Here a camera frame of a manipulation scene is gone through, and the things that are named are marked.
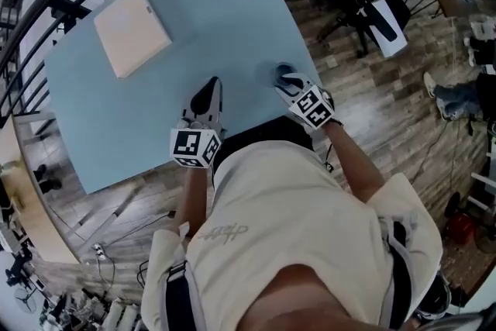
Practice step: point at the white paper bag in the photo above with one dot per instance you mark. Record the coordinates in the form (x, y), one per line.
(385, 25)

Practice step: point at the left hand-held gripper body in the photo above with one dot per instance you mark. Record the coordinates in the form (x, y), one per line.
(193, 145)

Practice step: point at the red round device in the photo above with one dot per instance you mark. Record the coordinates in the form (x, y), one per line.
(460, 228)

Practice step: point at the cream t-shirt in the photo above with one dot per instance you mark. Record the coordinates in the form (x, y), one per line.
(279, 228)

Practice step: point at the light wooden counter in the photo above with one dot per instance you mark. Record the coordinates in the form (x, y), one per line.
(35, 205)

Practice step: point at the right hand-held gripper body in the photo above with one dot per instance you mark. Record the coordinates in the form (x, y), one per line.
(312, 108)

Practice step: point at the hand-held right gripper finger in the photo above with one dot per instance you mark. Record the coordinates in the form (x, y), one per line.
(304, 80)
(284, 93)

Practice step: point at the beige square flat box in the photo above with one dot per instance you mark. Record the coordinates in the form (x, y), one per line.
(129, 31)

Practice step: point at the person's right forearm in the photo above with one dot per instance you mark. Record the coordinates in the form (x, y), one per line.
(352, 163)

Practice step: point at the white power strip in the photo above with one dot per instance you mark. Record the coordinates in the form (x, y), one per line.
(100, 251)

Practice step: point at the grey roll of tape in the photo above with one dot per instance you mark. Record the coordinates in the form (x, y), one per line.
(282, 69)

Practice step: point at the black trousers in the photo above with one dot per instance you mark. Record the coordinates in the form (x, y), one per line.
(267, 133)

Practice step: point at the person's left forearm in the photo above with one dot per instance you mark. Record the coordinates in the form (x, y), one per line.
(193, 197)

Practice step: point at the pair of black shoes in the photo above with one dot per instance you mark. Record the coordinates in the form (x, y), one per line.
(47, 179)

